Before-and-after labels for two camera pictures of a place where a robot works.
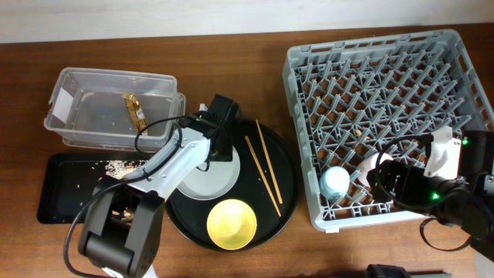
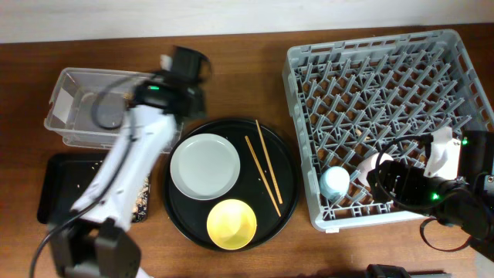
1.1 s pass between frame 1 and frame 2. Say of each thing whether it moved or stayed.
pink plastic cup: stayed
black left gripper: moved
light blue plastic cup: stayed
